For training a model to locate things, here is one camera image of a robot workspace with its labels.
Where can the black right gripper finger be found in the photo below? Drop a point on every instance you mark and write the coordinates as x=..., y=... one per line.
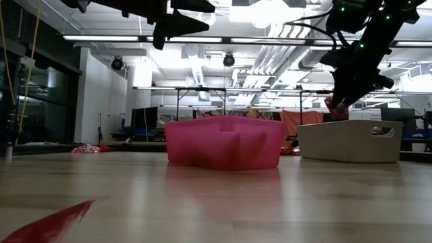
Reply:
x=352, y=95
x=337, y=91

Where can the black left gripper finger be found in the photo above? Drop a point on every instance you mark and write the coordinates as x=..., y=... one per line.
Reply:
x=179, y=25
x=192, y=5

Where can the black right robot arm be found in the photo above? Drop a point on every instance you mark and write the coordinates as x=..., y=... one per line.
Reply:
x=378, y=33

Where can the white sign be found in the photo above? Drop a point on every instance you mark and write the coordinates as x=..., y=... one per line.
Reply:
x=364, y=115

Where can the orange cloth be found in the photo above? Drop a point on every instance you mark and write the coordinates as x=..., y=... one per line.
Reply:
x=301, y=123

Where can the black monitor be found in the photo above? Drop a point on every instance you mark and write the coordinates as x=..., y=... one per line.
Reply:
x=144, y=118
x=398, y=115

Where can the light grey plastic bin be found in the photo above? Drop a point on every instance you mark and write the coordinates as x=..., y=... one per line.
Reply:
x=337, y=145

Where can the black round ceiling spotlight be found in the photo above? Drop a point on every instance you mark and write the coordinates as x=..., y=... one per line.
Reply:
x=229, y=60
x=117, y=63

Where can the silver ceiling ducts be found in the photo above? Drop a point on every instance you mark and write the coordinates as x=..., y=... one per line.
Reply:
x=276, y=59

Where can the colourful patterned cloth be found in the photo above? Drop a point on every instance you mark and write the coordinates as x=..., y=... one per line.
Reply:
x=249, y=113

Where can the red plastic bin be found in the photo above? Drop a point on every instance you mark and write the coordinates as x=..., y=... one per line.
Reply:
x=202, y=145

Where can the thin black tripod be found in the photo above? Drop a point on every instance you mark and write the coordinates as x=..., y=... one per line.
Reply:
x=100, y=130

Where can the white cylinder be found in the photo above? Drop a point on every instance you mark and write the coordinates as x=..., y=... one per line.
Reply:
x=8, y=150

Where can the black frame table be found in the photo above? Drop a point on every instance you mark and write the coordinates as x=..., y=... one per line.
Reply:
x=314, y=91
x=200, y=88

